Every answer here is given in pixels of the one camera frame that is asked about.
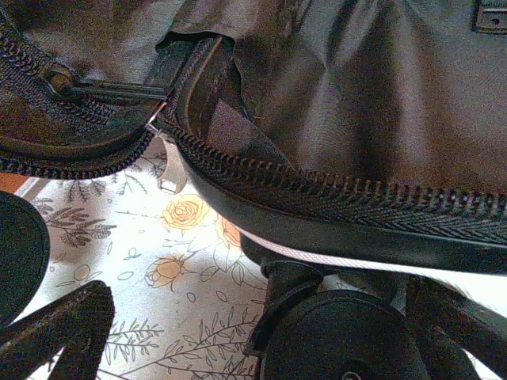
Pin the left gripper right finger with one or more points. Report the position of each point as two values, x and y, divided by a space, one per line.
467 328

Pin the small white hard-shell suitcase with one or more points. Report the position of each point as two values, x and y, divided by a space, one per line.
356 99

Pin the floral print table mat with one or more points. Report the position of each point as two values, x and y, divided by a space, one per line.
166 301

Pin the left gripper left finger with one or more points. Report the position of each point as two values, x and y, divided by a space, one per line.
67 328

